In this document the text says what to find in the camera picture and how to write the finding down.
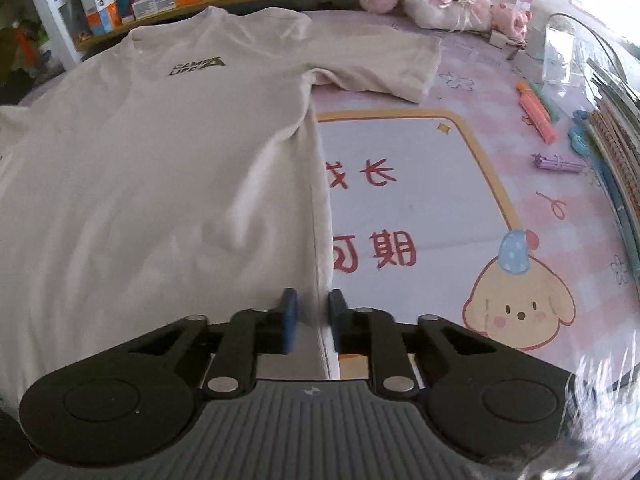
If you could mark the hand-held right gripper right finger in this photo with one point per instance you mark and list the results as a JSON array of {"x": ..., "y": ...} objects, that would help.
[{"x": 336, "y": 322}]

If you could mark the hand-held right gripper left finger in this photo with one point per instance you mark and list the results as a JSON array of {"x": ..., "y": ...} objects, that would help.
[{"x": 288, "y": 320}]

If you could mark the cream printed t-shirt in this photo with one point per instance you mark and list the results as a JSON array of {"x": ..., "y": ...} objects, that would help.
[{"x": 150, "y": 160}]

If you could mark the pink cartoon table mat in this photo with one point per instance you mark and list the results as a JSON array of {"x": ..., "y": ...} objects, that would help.
[{"x": 400, "y": 200}]

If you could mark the bundle of purple sticks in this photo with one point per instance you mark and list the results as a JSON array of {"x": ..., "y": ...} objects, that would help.
[{"x": 557, "y": 163}]

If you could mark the orange highlighter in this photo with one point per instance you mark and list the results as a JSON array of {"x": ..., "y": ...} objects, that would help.
[{"x": 537, "y": 112}]

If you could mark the pastel green highlighter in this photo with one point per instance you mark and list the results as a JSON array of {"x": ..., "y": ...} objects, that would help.
[{"x": 549, "y": 105}]

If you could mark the blue clip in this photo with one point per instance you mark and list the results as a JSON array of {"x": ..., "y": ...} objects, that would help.
[{"x": 580, "y": 140}]

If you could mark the white charger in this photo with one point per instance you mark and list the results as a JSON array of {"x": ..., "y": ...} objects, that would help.
[{"x": 497, "y": 40}]

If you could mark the stack of notebooks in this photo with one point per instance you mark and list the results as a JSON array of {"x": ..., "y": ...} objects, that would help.
[{"x": 617, "y": 150}]

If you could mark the small pink plush toy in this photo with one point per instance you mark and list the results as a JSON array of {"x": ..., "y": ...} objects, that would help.
[{"x": 507, "y": 20}]

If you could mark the clear plastic bag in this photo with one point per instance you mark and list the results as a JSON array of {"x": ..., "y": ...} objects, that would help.
[{"x": 565, "y": 55}]

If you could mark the tall white orange box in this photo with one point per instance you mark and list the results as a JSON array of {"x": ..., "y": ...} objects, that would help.
[{"x": 100, "y": 5}]

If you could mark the orange red tube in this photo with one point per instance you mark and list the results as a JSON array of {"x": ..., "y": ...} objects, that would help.
[{"x": 22, "y": 42}]

